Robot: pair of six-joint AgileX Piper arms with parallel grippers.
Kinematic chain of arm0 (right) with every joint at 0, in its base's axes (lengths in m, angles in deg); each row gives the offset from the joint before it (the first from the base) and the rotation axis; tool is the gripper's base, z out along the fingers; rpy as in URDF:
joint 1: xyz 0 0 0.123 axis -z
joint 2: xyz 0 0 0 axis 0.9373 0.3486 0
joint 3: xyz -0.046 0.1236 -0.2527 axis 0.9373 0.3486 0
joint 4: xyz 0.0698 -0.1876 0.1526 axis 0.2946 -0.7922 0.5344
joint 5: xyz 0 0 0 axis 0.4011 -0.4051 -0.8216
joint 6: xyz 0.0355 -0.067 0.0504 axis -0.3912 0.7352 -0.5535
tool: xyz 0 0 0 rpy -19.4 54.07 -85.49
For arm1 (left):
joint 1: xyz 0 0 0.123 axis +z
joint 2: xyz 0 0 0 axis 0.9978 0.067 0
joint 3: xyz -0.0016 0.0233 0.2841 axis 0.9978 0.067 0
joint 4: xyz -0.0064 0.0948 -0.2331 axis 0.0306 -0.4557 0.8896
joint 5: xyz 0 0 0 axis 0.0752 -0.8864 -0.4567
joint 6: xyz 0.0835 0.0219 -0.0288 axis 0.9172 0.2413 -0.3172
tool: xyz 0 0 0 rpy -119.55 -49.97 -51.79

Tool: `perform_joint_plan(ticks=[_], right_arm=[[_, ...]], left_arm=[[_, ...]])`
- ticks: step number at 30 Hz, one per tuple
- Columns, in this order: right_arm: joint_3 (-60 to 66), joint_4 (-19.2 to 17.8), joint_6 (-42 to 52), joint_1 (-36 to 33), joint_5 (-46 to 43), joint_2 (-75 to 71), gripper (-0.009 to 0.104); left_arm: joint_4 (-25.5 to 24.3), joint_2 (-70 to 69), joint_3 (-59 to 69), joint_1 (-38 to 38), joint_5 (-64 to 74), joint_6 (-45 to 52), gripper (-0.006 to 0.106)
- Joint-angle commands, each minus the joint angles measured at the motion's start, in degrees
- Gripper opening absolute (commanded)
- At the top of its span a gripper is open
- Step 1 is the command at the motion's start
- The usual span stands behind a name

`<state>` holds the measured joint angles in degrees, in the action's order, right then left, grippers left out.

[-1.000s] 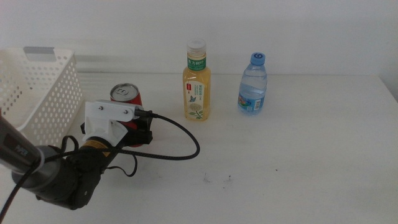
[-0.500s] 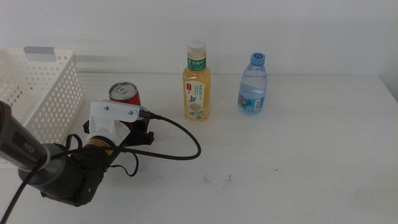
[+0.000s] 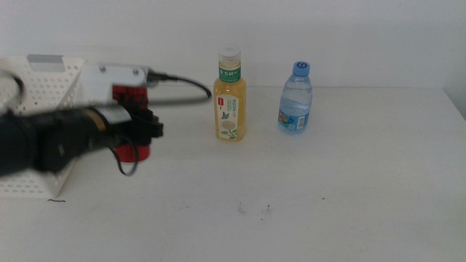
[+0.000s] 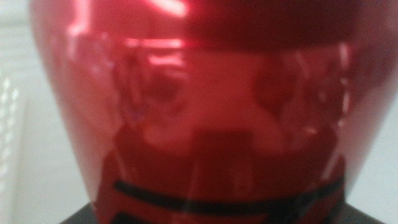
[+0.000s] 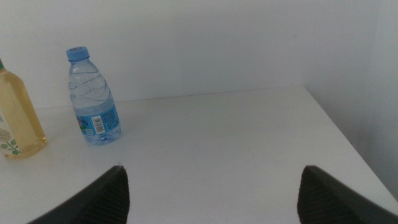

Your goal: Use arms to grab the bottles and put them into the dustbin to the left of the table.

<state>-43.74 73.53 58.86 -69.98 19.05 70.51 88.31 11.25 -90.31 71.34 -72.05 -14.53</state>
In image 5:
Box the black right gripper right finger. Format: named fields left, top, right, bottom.
left=297, top=165, right=398, bottom=224

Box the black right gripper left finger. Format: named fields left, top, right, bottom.
left=27, top=165, right=131, bottom=224

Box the clear water bottle blue cap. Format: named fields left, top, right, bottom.
left=65, top=46, right=122, bottom=146

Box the yellow tea bottle white cap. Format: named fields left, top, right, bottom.
left=0, top=58, right=49, bottom=160

